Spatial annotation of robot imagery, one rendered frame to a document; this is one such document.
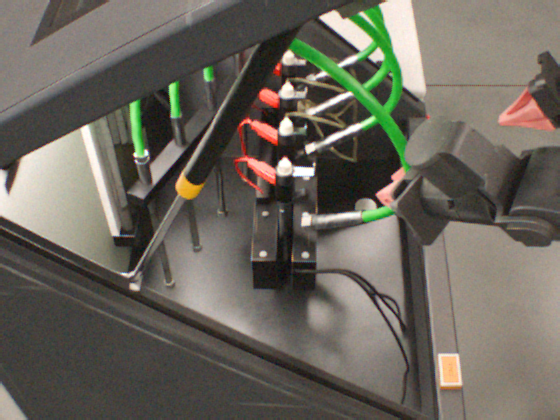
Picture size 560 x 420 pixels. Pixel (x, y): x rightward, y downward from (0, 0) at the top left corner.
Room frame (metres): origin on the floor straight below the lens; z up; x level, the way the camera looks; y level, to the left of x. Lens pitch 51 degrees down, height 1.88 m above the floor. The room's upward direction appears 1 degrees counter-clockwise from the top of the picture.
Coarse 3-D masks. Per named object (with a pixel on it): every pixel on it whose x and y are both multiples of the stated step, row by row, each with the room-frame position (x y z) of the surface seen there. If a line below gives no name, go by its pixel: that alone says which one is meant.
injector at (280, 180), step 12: (276, 168) 0.69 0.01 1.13; (276, 180) 0.68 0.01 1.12; (288, 180) 0.67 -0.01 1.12; (276, 192) 0.68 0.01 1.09; (288, 192) 0.67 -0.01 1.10; (300, 192) 0.68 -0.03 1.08; (288, 204) 0.68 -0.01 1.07; (288, 216) 0.68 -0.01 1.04; (288, 228) 0.68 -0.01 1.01; (288, 240) 0.68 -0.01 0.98; (288, 252) 0.68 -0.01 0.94
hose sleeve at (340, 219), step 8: (320, 216) 0.58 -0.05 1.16; (328, 216) 0.58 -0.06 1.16; (336, 216) 0.57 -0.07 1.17; (344, 216) 0.56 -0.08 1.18; (352, 216) 0.56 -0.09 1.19; (360, 216) 0.55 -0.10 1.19; (312, 224) 0.58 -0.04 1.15; (320, 224) 0.57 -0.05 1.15; (328, 224) 0.57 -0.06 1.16; (336, 224) 0.56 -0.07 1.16; (344, 224) 0.56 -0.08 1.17; (352, 224) 0.55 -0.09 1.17; (360, 224) 0.55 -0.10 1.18
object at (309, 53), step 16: (288, 48) 0.59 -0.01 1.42; (304, 48) 0.59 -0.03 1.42; (320, 64) 0.58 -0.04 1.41; (336, 64) 0.58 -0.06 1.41; (336, 80) 0.57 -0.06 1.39; (352, 80) 0.57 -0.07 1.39; (368, 96) 0.56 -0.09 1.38; (384, 112) 0.55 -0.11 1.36; (384, 128) 0.55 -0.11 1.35; (400, 144) 0.54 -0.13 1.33; (144, 160) 0.69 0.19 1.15; (384, 208) 0.54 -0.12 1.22
